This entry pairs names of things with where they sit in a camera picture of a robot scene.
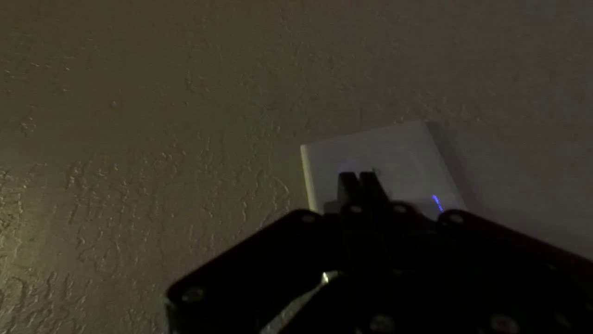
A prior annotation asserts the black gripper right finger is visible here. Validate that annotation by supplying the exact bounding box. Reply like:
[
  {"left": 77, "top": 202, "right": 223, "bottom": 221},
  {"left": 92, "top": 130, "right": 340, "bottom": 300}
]
[{"left": 359, "top": 169, "right": 593, "bottom": 334}]

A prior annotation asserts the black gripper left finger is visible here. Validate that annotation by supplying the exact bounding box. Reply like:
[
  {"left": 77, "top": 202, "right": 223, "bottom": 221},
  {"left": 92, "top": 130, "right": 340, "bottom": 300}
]
[{"left": 162, "top": 170, "right": 362, "bottom": 334}]

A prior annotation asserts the white light switch plate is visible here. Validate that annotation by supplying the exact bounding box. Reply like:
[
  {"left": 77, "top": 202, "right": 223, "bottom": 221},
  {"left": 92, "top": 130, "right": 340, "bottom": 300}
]
[{"left": 298, "top": 119, "right": 468, "bottom": 219}]

